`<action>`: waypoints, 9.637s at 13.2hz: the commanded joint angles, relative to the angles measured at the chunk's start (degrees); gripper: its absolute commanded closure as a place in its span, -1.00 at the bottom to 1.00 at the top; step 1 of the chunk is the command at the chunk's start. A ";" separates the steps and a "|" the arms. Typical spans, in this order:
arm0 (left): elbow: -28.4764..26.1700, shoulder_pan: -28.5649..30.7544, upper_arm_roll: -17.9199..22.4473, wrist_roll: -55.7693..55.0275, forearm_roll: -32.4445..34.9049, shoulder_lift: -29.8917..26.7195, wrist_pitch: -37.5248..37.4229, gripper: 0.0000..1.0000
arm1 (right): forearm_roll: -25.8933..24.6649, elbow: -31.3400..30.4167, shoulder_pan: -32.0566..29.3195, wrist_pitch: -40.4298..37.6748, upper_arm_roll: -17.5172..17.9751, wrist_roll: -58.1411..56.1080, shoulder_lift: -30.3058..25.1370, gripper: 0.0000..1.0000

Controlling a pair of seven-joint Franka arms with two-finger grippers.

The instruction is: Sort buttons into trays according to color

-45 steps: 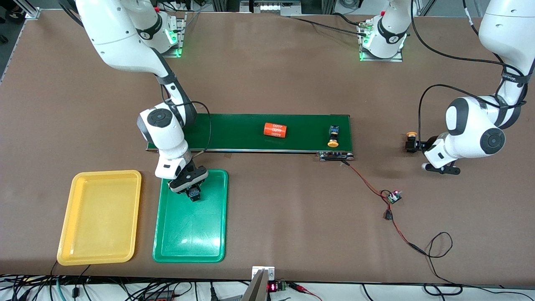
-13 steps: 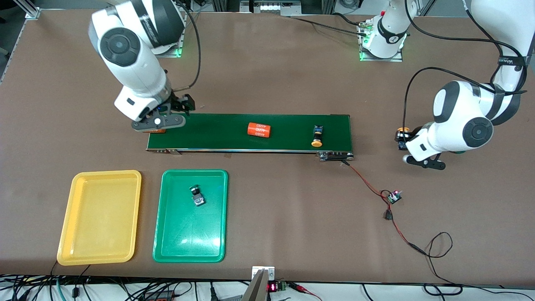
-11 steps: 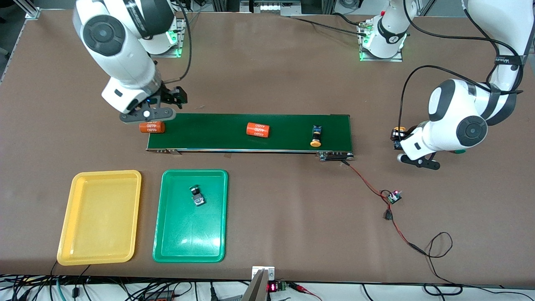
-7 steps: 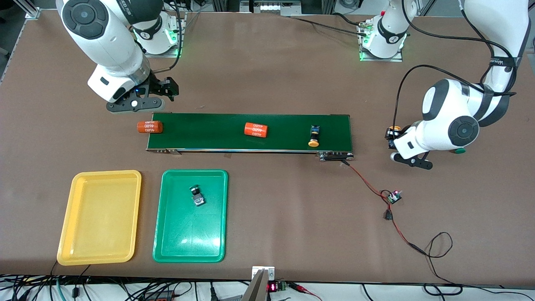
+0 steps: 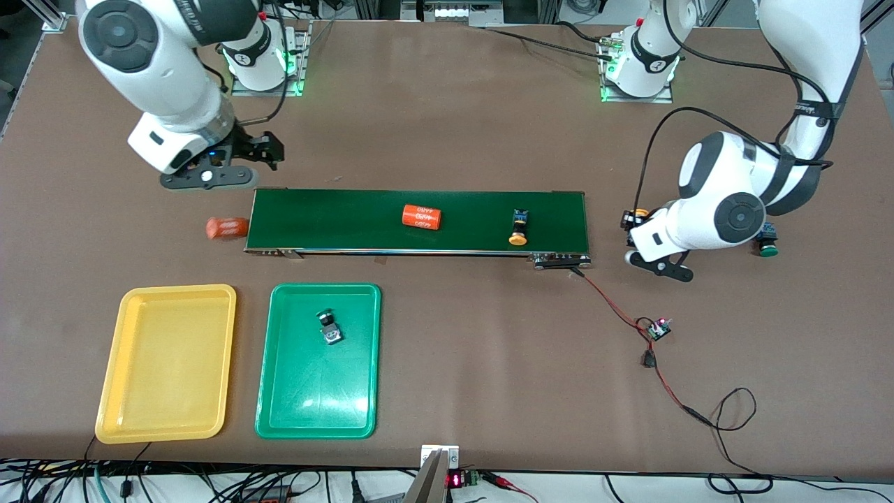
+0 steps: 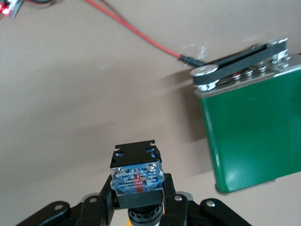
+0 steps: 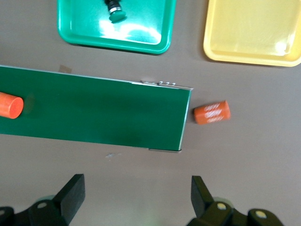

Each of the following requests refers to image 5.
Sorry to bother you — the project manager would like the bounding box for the orange cylinder with white print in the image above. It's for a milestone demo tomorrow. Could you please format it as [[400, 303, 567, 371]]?
[[402, 203, 444, 231], [206, 217, 250, 240]]

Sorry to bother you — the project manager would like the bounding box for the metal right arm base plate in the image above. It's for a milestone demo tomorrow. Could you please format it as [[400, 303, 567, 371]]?
[[230, 24, 309, 97]]

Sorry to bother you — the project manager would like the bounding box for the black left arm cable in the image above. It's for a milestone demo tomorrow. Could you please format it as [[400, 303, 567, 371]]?
[[637, 0, 835, 210]]

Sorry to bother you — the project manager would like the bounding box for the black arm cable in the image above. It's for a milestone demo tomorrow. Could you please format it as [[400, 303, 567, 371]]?
[[203, 0, 291, 122], [637, 0, 835, 210]]

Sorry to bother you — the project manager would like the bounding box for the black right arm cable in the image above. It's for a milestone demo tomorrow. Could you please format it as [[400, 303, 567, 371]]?
[[203, 0, 291, 122]]

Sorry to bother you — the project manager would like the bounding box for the aluminium frame profile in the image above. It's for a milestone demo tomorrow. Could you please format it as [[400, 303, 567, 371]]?
[[21, 0, 68, 33], [863, 0, 894, 32]]

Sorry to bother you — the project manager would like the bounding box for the red and black power cable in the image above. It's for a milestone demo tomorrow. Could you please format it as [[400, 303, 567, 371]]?
[[569, 268, 775, 494]]

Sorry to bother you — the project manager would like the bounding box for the red clip lead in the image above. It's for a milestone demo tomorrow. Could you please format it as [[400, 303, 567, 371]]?
[[482, 472, 538, 503]]

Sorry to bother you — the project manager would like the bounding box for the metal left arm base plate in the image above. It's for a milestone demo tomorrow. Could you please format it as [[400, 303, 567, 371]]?
[[599, 35, 675, 104]]

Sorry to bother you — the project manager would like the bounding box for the silver metal box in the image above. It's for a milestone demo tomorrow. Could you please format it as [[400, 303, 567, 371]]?
[[402, 0, 504, 27]]

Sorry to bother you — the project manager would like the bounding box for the yellow plastic tray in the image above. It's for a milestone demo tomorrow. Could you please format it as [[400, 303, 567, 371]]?
[[94, 283, 238, 445]]

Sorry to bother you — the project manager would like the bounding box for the grey metal camera bracket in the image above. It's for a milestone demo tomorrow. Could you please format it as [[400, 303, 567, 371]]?
[[404, 444, 460, 503]]

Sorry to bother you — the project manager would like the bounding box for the green conveyor belt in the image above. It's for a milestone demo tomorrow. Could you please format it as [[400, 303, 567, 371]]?
[[243, 187, 593, 270]]

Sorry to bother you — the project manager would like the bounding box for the black cable on table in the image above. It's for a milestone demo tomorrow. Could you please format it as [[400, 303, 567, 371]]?
[[482, 20, 615, 62]]

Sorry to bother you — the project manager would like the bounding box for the green plastic tray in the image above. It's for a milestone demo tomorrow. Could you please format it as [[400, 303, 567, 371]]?
[[254, 282, 383, 440]]

